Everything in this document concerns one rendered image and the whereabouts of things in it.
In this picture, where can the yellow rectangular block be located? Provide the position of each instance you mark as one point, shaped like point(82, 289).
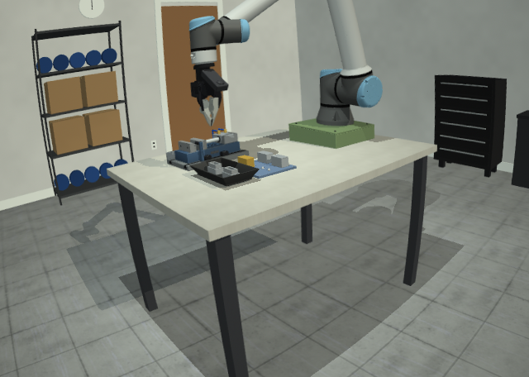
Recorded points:
point(246, 160)

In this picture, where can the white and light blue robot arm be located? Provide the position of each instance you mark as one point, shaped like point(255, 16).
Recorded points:
point(336, 95)

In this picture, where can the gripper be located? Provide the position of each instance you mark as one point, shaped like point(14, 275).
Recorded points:
point(201, 91)

